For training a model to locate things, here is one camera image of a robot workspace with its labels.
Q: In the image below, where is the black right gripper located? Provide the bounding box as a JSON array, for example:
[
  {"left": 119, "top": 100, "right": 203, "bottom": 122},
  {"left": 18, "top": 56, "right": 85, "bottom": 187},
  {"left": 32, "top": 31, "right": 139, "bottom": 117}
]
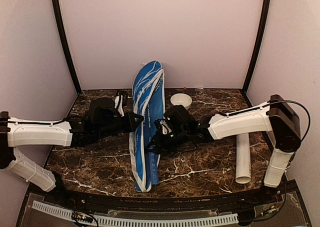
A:
[{"left": 145, "top": 126, "right": 190, "bottom": 154}]

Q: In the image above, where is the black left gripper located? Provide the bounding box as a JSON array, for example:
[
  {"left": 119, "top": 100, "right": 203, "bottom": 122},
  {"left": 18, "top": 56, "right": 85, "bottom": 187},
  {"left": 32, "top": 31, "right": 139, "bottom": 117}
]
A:
[{"left": 95, "top": 112, "right": 145, "bottom": 141}]

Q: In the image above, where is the blue racket bag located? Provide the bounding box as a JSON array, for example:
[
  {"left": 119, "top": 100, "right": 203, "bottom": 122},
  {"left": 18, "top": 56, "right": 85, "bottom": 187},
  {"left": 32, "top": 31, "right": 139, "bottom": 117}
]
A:
[{"left": 129, "top": 60, "right": 166, "bottom": 193}]

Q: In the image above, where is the white shuttlecock tube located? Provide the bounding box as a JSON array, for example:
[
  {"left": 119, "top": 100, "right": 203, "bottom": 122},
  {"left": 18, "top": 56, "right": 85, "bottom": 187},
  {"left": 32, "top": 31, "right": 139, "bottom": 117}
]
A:
[{"left": 235, "top": 133, "right": 252, "bottom": 185}]

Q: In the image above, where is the blue badminton racket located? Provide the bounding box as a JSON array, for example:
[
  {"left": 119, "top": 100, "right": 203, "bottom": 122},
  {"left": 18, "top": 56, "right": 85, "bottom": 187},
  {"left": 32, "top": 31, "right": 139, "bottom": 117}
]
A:
[{"left": 148, "top": 152, "right": 159, "bottom": 185}]

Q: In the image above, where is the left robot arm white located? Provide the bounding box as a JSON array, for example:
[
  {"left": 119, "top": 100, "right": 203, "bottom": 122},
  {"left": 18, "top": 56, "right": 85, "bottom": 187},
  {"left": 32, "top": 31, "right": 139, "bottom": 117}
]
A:
[{"left": 0, "top": 98, "right": 144, "bottom": 205}]

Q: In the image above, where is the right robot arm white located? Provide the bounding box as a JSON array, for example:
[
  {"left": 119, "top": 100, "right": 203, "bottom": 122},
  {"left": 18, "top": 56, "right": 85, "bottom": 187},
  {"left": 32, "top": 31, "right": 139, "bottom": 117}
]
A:
[{"left": 145, "top": 94, "right": 306, "bottom": 204}]

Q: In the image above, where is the white ceramic bowl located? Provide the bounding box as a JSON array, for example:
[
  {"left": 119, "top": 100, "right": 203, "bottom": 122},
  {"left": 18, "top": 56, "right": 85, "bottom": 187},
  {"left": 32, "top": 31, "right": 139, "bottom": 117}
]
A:
[{"left": 170, "top": 93, "right": 192, "bottom": 110}]

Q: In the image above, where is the small circuit board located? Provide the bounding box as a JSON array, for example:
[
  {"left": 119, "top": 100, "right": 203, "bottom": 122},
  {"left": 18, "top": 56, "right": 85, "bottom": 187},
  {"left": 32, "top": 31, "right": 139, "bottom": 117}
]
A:
[{"left": 71, "top": 211, "right": 94, "bottom": 224}]

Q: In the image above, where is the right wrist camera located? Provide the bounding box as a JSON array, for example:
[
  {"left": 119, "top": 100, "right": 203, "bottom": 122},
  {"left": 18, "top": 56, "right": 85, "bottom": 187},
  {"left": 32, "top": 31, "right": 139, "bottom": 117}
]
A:
[{"left": 154, "top": 118, "right": 172, "bottom": 135}]

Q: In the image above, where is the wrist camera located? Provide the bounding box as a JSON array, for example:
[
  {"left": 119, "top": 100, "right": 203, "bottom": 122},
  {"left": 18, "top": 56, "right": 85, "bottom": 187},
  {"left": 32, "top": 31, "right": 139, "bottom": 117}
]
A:
[
  {"left": 114, "top": 90, "right": 129, "bottom": 117},
  {"left": 154, "top": 118, "right": 172, "bottom": 135}
]

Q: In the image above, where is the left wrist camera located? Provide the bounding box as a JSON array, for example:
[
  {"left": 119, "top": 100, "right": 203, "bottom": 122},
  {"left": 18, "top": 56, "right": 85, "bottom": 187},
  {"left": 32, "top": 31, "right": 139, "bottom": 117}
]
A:
[{"left": 114, "top": 90, "right": 129, "bottom": 117}]

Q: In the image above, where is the white cable duct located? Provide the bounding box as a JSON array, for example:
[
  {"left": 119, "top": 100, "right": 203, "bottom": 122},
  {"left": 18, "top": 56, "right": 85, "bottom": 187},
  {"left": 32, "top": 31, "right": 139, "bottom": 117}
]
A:
[{"left": 31, "top": 200, "right": 239, "bottom": 227}]

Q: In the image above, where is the black vertical frame post left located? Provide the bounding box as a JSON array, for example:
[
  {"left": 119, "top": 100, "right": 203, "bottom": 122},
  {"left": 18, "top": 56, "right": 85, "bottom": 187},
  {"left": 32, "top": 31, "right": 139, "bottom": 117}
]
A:
[{"left": 51, "top": 0, "right": 82, "bottom": 95}]

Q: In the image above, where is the black vertical frame post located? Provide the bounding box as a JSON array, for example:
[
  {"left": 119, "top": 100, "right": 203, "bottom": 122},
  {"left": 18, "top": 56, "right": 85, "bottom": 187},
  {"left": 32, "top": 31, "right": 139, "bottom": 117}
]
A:
[
  {"left": 241, "top": 0, "right": 271, "bottom": 95},
  {"left": 51, "top": 0, "right": 82, "bottom": 95}
]

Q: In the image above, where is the black vertical frame post right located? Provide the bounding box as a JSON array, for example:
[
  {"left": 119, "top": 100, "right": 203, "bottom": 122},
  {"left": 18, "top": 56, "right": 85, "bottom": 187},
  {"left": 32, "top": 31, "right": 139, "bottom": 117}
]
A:
[{"left": 241, "top": 0, "right": 271, "bottom": 95}]

